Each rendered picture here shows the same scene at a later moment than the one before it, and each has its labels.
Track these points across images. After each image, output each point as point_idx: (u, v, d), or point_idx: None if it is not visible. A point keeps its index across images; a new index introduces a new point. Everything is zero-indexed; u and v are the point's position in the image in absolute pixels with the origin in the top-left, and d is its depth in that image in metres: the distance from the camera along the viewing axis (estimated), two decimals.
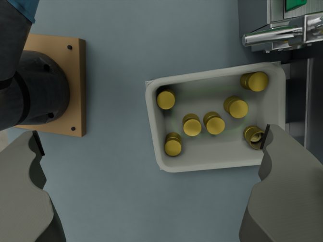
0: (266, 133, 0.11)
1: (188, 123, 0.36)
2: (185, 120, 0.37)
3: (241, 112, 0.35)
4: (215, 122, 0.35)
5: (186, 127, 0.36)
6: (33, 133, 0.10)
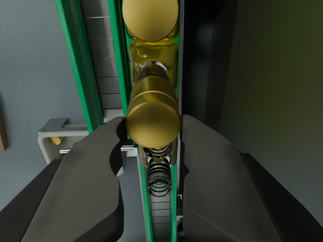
0: (181, 124, 0.12)
1: None
2: None
3: (161, 120, 0.11)
4: None
5: None
6: (122, 119, 0.11)
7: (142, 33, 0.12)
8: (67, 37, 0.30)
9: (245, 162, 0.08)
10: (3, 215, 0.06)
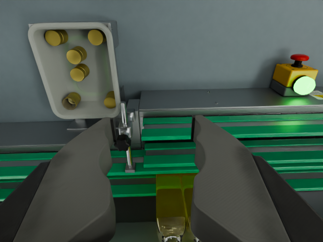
0: (193, 124, 0.12)
1: (77, 54, 0.45)
2: (80, 51, 0.46)
3: None
4: (80, 74, 0.47)
5: (73, 52, 0.45)
6: (110, 120, 0.11)
7: None
8: (237, 136, 0.40)
9: (257, 165, 0.08)
10: None
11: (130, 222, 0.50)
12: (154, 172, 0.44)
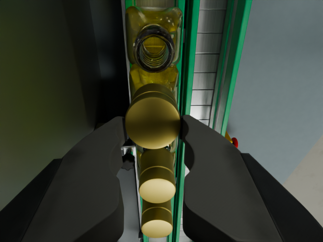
0: (181, 124, 0.12)
1: None
2: None
3: (151, 195, 0.18)
4: (165, 122, 0.11)
5: None
6: (122, 119, 0.11)
7: (162, 223, 0.20)
8: (227, 113, 0.36)
9: (245, 162, 0.08)
10: (3, 215, 0.06)
11: None
12: (181, 4, 0.27)
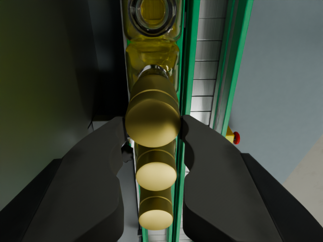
0: (181, 124, 0.12)
1: None
2: None
3: (150, 181, 0.16)
4: (165, 124, 0.11)
5: None
6: (122, 119, 0.11)
7: (161, 213, 0.18)
8: (229, 102, 0.34)
9: (245, 162, 0.08)
10: (3, 215, 0.06)
11: None
12: None
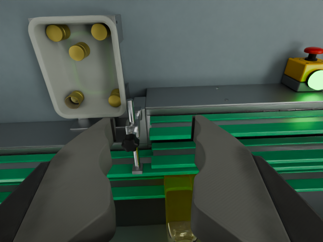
0: (193, 124, 0.12)
1: (80, 49, 0.43)
2: (82, 46, 0.44)
3: None
4: None
5: (76, 48, 0.43)
6: (110, 120, 0.11)
7: None
8: (251, 134, 0.37)
9: (257, 165, 0.08)
10: None
11: (137, 225, 0.48)
12: (162, 174, 0.42)
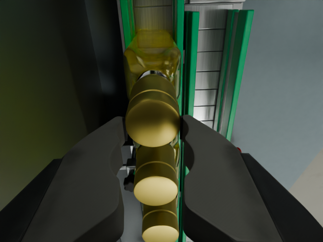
0: (181, 124, 0.12)
1: (168, 114, 0.11)
2: (171, 97, 0.12)
3: (155, 239, 0.18)
4: (165, 190, 0.14)
5: (157, 108, 0.11)
6: (122, 119, 0.11)
7: None
8: (229, 132, 0.36)
9: (245, 162, 0.08)
10: (3, 215, 0.06)
11: None
12: (180, 31, 0.27)
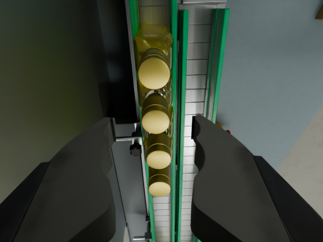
0: (193, 124, 0.12)
1: (163, 67, 0.20)
2: (165, 59, 0.21)
3: (155, 163, 0.26)
4: (161, 121, 0.23)
5: (156, 63, 0.20)
6: (110, 120, 0.11)
7: (163, 184, 0.28)
8: (215, 107, 0.44)
9: (257, 165, 0.08)
10: None
11: None
12: (174, 25, 0.36)
